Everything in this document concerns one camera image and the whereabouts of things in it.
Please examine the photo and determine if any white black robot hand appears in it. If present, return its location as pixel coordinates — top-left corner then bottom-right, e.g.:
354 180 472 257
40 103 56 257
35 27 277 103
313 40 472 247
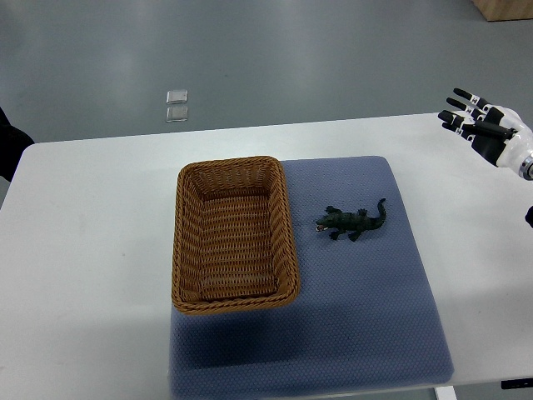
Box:
438 87 532 176

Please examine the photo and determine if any dark green toy crocodile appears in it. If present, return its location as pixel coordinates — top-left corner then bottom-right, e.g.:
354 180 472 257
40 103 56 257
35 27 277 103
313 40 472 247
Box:
315 198 386 242

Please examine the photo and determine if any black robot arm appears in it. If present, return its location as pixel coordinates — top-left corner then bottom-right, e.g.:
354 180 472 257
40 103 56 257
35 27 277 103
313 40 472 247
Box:
518 154 533 228

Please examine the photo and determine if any brown wicker basket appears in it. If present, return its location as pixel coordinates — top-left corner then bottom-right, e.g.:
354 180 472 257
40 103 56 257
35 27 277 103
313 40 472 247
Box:
172 156 301 316

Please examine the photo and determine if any wooden box corner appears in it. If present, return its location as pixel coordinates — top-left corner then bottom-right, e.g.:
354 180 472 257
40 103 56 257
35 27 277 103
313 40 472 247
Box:
472 0 532 22

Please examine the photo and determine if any blue textured mat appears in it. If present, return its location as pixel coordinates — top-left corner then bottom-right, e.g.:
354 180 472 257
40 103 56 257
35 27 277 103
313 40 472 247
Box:
169 156 454 399

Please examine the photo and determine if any black table control panel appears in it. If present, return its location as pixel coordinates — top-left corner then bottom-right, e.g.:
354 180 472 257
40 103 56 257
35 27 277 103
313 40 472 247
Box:
501 377 533 390

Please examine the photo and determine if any upper clear floor plate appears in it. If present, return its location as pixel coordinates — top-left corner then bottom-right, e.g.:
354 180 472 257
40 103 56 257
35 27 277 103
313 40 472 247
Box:
166 89 188 104

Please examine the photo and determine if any clear floor plate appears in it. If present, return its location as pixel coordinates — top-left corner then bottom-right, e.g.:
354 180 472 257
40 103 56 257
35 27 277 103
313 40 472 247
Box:
166 105 188 123
166 89 188 104

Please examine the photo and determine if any lower clear floor plate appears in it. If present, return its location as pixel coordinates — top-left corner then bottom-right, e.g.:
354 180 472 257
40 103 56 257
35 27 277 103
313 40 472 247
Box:
166 105 188 123

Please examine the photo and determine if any black object at left edge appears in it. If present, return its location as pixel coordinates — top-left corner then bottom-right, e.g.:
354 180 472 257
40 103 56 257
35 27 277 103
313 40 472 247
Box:
0 109 35 182

